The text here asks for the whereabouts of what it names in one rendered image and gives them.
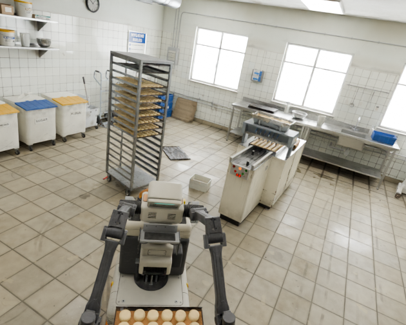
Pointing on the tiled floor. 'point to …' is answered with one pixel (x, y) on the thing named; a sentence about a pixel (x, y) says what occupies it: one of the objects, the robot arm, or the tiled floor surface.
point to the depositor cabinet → (277, 172)
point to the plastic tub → (200, 182)
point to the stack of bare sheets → (175, 153)
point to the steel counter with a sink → (351, 132)
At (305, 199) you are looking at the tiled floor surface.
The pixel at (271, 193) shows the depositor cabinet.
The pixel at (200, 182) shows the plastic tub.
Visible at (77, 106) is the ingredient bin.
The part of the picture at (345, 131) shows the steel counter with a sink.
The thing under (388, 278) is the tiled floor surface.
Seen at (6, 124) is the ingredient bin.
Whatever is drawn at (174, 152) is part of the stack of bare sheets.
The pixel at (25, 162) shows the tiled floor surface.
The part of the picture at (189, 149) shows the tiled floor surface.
